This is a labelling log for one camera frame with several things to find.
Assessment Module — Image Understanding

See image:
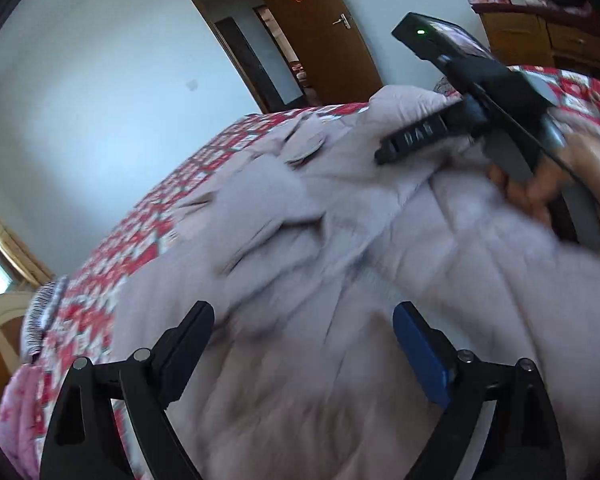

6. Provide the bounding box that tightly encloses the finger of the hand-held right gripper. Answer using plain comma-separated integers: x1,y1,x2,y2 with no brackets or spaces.
374,101,476,165

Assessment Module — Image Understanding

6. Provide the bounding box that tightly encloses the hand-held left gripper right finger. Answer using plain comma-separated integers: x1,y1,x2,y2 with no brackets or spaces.
392,301,567,480

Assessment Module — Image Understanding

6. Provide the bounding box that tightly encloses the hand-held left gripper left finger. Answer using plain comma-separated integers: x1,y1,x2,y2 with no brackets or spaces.
40,301,215,480

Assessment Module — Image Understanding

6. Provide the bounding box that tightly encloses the light grey padded jacket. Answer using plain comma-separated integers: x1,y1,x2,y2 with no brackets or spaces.
112,85,600,480

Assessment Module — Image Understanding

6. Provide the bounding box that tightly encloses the person's right hand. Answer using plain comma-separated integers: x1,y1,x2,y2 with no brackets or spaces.
487,132,600,222

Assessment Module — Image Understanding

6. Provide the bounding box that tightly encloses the wooden desk with drawers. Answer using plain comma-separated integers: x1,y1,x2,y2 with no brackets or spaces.
471,1,600,86

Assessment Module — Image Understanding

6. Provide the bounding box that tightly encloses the red checked printed blanket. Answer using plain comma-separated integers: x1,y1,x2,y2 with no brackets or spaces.
22,65,600,480

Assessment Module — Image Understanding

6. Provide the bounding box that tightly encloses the brown wooden door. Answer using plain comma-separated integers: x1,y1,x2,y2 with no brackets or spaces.
252,0,384,107

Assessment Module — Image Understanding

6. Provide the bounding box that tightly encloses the grey striped cloth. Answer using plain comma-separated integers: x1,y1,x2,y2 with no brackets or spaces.
22,277,72,361

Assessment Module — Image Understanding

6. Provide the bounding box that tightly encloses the pink pillow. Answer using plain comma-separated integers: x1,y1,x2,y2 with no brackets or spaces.
0,364,48,478

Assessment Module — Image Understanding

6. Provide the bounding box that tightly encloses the cream wooden chair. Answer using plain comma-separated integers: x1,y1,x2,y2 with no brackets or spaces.
0,290,37,403

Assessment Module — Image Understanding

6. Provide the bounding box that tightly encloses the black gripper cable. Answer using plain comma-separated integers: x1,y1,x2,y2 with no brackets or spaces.
472,82,600,233

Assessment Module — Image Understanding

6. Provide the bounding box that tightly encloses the brown door frame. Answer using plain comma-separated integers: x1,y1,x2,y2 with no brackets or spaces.
185,0,313,114

